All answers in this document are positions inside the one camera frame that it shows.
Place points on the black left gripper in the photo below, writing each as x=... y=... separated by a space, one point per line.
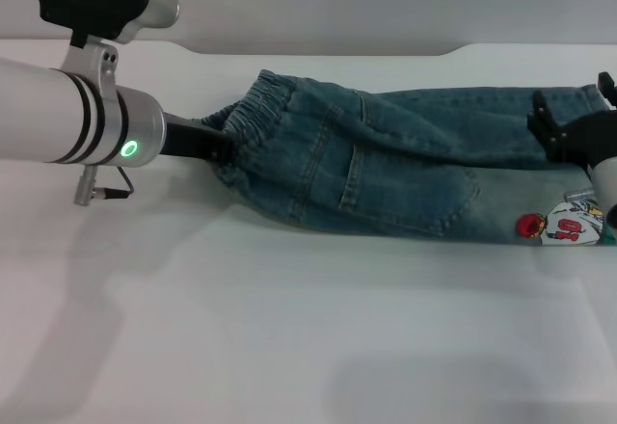
x=193 y=137

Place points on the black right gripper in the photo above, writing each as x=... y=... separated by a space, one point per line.
x=583 y=137

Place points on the blue denim shorts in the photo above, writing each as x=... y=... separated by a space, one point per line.
x=385 y=164

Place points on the left wrist camera black silver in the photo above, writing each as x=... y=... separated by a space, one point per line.
x=96 y=0

